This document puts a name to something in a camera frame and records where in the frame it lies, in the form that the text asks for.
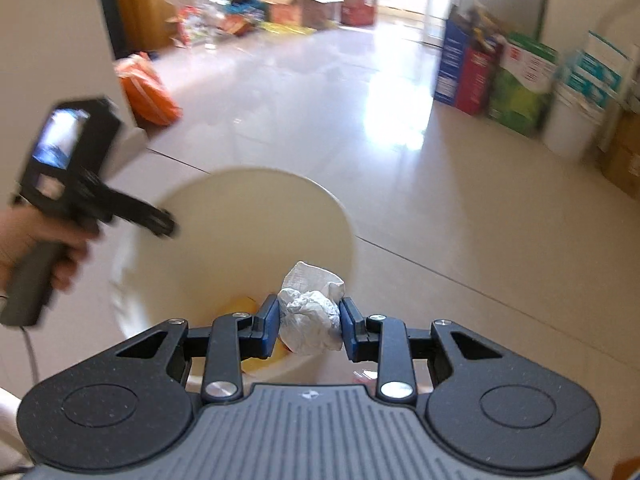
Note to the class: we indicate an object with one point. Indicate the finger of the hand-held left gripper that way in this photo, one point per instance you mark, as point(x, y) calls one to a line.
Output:
point(150, 217)

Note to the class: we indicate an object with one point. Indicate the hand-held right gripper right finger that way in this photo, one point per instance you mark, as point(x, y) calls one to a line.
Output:
point(348, 330)

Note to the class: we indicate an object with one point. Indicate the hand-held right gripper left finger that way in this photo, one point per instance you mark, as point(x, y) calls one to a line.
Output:
point(270, 327)

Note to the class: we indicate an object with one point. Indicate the round yellow lid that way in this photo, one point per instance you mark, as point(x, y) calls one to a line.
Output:
point(241, 306)

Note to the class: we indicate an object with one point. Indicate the white tissue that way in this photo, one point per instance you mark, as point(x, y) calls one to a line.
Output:
point(310, 310)

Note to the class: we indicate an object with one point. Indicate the white trash bin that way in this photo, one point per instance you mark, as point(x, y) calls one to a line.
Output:
point(250, 210)

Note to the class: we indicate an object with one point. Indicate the person's left hand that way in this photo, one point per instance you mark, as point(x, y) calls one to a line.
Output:
point(25, 230)

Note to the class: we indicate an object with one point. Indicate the orange bag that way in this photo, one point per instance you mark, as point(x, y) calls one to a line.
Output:
point(147, 90)

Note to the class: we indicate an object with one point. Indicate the wooden cabinet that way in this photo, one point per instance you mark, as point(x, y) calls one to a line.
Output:
point(150, 5)

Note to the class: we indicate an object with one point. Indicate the colourful toy box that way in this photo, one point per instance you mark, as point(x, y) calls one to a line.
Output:
point(192, 25)

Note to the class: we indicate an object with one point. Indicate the yellow plastic bag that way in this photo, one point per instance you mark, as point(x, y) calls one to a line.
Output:
point(285, 28)

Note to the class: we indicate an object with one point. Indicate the open brown cardboard box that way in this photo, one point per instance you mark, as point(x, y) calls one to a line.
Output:
point(300, 7)

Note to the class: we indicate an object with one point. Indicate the red carton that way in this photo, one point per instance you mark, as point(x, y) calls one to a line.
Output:
point(475, 82)

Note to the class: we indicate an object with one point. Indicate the blue carton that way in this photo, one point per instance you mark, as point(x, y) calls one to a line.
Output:
point(452, 60)

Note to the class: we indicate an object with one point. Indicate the red cardboard box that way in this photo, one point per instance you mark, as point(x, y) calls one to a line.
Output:
point(359, 10)

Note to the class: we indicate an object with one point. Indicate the green carton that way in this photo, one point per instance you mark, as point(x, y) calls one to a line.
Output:
point(522, 85)

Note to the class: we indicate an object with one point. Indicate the white plastic bucket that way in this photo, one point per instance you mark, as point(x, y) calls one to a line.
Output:
point(572, 120)

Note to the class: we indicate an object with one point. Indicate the closed brown cardboard box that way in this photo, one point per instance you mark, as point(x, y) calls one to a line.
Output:
point(622, 155)

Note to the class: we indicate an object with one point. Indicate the white and teal box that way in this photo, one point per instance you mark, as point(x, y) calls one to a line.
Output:
point(597, 67)

